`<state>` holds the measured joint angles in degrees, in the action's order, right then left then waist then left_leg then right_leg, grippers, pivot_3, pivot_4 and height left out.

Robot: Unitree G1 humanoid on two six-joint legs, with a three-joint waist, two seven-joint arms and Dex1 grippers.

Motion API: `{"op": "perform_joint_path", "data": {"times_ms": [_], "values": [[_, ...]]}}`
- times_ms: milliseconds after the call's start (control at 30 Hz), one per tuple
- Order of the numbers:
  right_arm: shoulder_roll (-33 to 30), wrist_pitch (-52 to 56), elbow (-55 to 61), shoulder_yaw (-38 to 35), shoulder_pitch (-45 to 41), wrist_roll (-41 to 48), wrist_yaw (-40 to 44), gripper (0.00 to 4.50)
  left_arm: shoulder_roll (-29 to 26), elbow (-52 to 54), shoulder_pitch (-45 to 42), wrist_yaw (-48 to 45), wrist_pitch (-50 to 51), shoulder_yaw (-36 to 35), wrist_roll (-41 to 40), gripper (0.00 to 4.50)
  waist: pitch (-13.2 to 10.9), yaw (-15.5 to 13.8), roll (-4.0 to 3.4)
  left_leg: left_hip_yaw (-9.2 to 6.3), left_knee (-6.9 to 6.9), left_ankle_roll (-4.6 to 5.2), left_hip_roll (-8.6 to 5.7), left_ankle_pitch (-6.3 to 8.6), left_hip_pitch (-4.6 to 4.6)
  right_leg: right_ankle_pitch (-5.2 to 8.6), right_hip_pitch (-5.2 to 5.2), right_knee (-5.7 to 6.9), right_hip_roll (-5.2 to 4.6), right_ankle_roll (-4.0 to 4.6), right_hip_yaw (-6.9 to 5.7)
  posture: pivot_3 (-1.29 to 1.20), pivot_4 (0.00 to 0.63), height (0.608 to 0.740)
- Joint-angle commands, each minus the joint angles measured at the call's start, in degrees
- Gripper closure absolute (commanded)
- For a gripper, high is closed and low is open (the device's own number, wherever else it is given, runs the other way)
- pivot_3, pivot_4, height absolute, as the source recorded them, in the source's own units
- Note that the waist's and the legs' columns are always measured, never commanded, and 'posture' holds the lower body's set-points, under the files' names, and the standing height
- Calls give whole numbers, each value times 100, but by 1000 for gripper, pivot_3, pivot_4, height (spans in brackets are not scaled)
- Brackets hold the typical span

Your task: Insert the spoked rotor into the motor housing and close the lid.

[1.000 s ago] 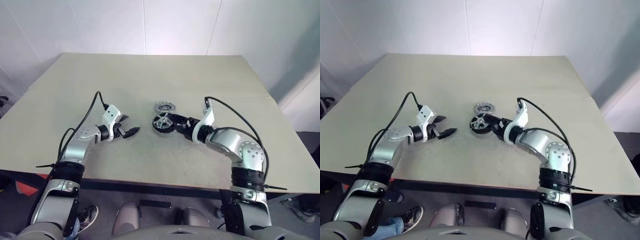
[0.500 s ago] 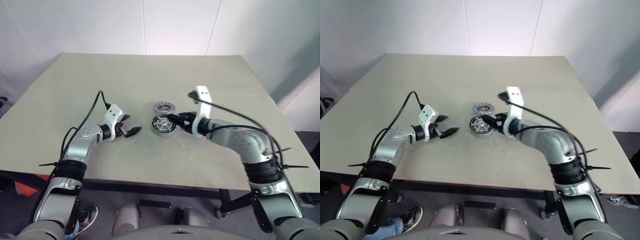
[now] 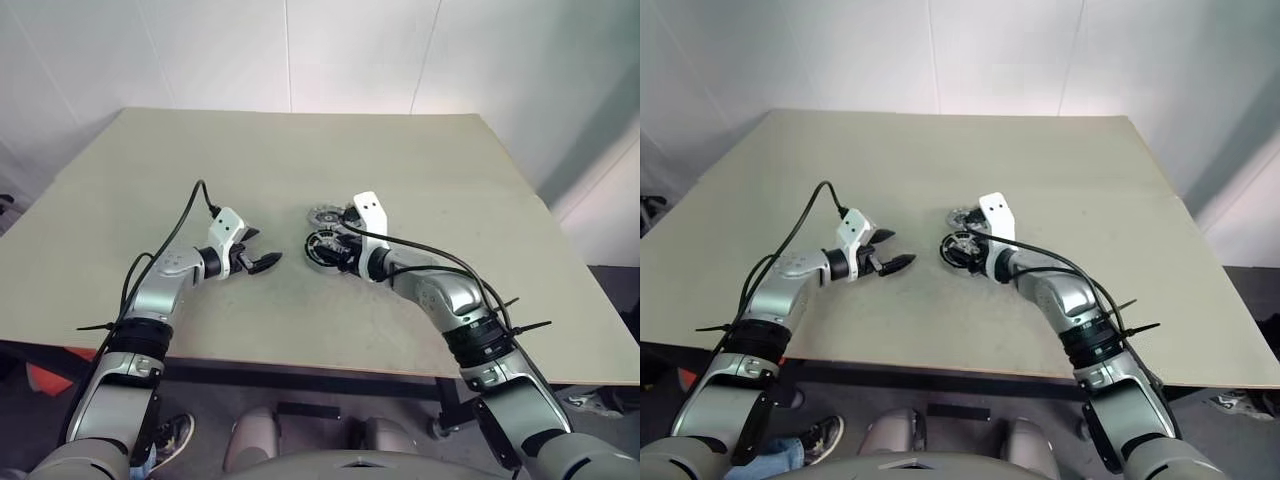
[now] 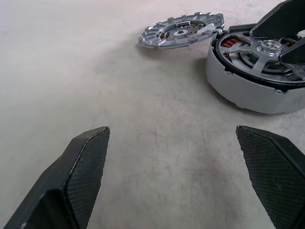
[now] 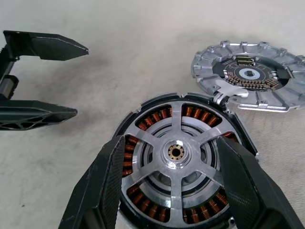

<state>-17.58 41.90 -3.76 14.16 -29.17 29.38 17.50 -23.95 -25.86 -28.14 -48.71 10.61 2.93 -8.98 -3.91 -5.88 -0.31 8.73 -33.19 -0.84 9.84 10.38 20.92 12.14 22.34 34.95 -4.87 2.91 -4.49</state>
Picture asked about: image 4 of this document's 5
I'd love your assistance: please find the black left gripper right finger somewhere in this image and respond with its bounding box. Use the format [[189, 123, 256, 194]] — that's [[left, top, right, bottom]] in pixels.
[[235, 125, 305, 229]]

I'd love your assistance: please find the grey round motor lid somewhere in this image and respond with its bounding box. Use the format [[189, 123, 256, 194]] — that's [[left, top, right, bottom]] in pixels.
[[137, 12, 225, 50]]

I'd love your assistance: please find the silver spoked rotor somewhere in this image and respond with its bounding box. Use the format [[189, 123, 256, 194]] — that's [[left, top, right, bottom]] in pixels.
[[220, 35, 305, 83]]

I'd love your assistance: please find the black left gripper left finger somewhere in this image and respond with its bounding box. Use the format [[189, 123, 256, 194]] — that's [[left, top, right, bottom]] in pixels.
[[3, 126, 111, 229]]

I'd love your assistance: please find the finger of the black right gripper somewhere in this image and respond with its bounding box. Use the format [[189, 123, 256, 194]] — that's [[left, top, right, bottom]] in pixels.
[[278, 39, 305, 64], [250, 0, 305, 39]]

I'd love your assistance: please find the grey round motor housing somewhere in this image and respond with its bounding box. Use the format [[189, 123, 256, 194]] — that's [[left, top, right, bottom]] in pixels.
[[205, 23, 305, 115]]

